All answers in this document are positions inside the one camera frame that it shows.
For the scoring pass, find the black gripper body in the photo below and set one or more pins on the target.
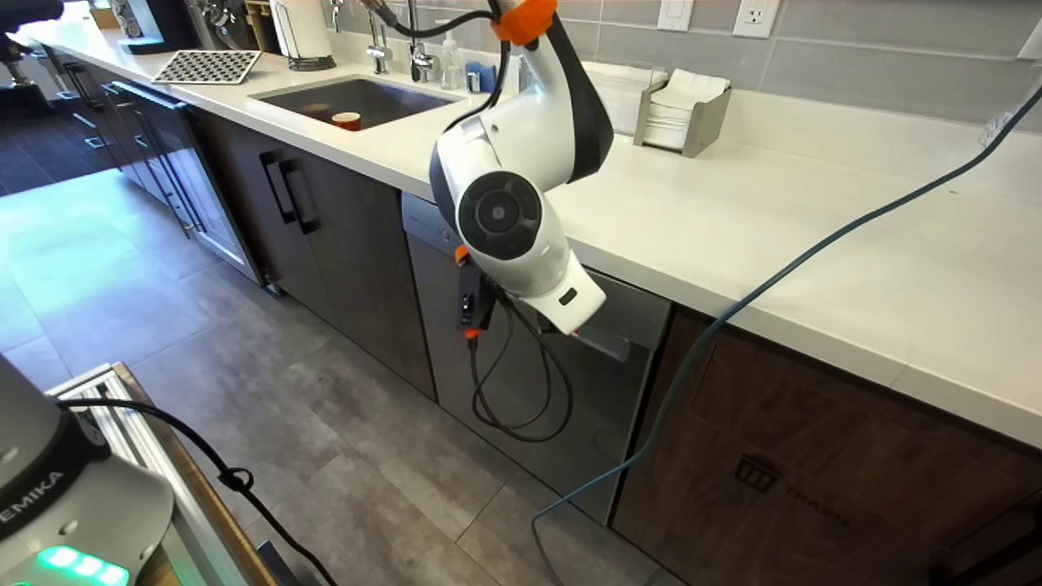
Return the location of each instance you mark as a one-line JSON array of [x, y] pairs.
[[478, 298]]

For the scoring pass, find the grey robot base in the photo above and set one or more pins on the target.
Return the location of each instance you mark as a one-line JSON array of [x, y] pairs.
[[74, 512]]

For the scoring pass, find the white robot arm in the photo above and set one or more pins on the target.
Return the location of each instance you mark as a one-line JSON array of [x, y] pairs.
[[494, 171]]

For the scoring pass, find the stainless steel dishwasher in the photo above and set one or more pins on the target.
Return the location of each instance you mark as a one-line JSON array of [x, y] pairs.
[[557, 403]]

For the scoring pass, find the dark wood cabinet door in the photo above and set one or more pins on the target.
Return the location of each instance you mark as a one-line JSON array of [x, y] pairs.
[[354, 272]]

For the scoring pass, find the stainless steel sink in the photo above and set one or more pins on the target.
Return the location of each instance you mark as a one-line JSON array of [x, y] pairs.
[[376, 103]]

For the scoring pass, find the red and white cup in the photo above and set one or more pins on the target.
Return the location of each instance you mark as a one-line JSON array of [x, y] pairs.
[[348, 119]]

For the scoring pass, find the white paper towel stack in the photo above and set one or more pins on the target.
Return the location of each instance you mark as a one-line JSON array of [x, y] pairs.
[[621, 90]]

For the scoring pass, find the chrome faucet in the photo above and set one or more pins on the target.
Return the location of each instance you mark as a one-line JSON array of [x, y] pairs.
[[380, 50]]

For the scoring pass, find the black striped dish mat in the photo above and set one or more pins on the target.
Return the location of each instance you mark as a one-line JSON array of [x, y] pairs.
[[210, 65]]

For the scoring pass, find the black cabinet handle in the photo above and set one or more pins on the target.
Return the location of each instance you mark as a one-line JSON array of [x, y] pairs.
[[279, 171]]

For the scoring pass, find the wooden cart frame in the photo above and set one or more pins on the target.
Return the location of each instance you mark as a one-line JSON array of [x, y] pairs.
[[204, 541]]

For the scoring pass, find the white wall outlet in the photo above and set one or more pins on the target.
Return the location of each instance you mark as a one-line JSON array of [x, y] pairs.
[[757, 17]]

